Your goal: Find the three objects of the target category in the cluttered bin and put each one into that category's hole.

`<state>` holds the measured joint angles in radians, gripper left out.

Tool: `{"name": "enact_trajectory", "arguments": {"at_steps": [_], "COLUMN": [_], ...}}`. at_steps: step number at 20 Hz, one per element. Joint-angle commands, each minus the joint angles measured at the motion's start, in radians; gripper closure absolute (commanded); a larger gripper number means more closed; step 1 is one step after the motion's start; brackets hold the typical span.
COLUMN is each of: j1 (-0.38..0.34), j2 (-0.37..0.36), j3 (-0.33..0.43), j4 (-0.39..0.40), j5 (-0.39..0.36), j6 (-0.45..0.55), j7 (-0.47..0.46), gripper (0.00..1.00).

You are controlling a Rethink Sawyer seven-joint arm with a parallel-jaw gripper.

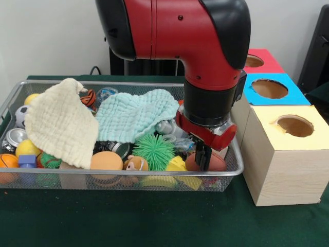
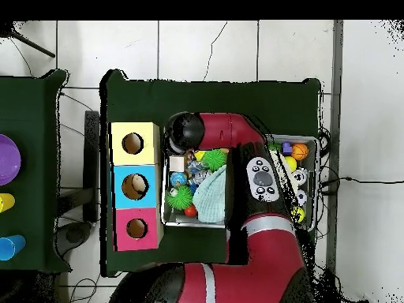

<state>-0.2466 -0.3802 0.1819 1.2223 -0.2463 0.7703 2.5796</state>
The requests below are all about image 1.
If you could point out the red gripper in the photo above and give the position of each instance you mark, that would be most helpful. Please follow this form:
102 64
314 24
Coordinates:
211 138

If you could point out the brown toy football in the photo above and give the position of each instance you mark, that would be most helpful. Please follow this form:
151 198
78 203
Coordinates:
218 163

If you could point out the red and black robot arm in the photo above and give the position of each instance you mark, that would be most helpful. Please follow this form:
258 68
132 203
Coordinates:
205 41

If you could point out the wooden box with three holes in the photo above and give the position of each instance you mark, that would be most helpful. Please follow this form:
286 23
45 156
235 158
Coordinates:
288 175

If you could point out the clear mesh bin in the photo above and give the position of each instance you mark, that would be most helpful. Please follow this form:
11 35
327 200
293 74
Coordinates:
51 177

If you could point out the plain green spiky ball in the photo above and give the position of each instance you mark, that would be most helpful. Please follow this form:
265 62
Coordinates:
154 152

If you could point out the dark green tablecloth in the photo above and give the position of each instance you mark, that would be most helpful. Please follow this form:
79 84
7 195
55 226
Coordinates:
154 221

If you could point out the mint green muslin cloth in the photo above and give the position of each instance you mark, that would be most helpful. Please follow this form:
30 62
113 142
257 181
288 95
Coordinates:
133 116

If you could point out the dark green side table cloth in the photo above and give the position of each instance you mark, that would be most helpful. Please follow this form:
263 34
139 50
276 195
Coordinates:
321 99

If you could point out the cream muslin cloth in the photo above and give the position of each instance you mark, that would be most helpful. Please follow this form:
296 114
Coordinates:
59 123

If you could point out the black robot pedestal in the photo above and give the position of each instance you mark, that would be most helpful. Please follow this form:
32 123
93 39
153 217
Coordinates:
118 64

